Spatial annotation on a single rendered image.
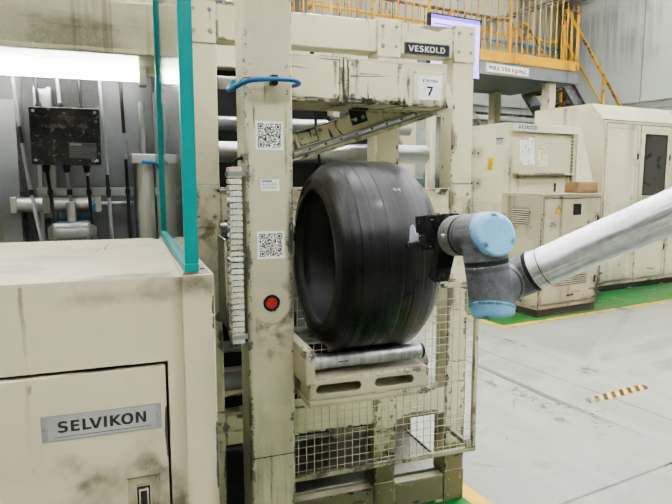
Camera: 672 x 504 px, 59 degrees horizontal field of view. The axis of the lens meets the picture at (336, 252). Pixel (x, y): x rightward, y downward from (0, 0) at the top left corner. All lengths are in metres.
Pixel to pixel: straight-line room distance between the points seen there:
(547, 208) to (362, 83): 4.42
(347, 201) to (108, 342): 0.85
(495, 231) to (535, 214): 5.01
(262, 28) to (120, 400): 1.06
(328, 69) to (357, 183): 0.50
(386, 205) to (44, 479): 1.01
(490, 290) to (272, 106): 0.76
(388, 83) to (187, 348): 1.36
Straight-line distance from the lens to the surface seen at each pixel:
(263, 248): 1.59
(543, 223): 6.19
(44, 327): 0.84
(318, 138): 2.05
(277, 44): 1.63
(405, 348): 1.72
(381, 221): 1.51
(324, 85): 1.93
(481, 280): 1.21
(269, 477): 1.79
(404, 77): 2.04
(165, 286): 0.83
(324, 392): 1.66
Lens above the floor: 1.40
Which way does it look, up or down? 7 degrees down
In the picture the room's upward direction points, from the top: straight up
